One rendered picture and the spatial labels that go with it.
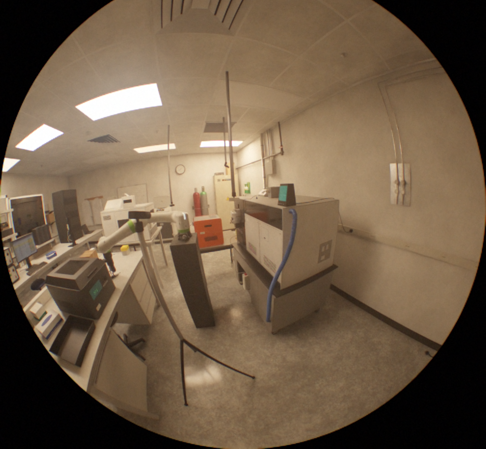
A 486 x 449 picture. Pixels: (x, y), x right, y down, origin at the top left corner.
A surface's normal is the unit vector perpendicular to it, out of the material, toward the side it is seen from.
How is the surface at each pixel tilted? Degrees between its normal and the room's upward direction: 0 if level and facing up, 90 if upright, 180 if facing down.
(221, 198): 90
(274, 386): 0
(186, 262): 90
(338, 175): 90
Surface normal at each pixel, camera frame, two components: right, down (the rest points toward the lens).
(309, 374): -0.07, -0.99
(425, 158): -0.94, 0.11
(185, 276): 0.25, 0.13
